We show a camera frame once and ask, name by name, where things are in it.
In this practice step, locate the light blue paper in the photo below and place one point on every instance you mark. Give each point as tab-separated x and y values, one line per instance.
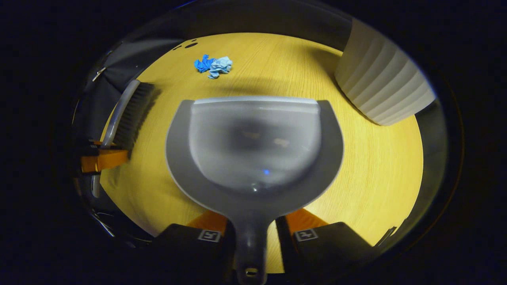
221	66

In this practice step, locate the small grey broom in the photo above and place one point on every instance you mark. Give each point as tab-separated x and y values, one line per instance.
134	111

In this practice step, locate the grey plastic dustpan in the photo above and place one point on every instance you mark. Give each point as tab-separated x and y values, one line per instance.
253	138

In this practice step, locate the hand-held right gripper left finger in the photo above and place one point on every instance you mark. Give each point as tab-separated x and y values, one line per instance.
186	249

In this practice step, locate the white ribbed garbage bin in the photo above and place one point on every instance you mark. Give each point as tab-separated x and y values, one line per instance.
380	83

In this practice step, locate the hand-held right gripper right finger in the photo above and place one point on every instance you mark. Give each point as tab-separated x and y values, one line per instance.
336	245

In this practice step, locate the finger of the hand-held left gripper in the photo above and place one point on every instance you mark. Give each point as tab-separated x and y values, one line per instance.
105	160
99	144

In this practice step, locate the silver binder clip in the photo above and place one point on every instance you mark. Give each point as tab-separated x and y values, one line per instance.
99	74

